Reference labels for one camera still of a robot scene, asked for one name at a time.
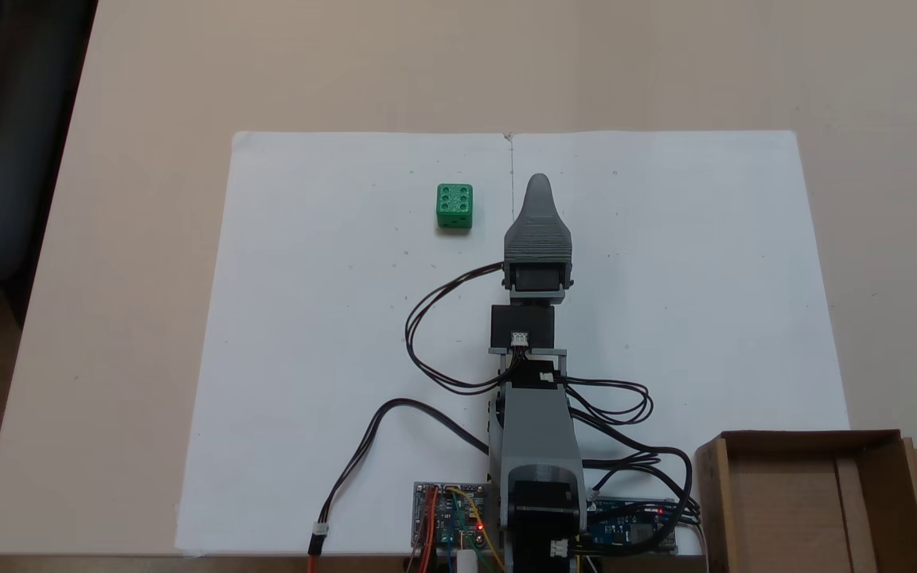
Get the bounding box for green circuit board with wires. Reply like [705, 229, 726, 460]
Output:
[412, 481, 493, 552]

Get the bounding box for green die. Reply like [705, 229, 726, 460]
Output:
[435, 184, 474, 232]

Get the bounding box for black cable with white connector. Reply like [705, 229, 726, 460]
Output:
[306, 398, 493, 573]

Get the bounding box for black elbow motor cable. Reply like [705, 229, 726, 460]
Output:
[582, 446, 702, 530]

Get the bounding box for blue circuit board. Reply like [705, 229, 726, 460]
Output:
[586, 497, 679, 555]

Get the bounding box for orange jumper wires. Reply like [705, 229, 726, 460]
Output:
[417, 489, 437, 573]

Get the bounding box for black gripper motor cable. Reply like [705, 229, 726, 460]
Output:
[405, 261, 509, 396]

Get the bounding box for white paper sheet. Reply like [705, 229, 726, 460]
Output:
[506, 130, 851, 555]
[176, 131, 513, 555]

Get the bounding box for brown cardboard box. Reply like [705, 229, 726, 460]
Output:
[695, 430, 917, 573]

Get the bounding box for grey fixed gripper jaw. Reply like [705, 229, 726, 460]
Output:
[503, 173, 573, 264]

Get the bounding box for black wrist motor cable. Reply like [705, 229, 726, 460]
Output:
[560, 377, 655, 427]

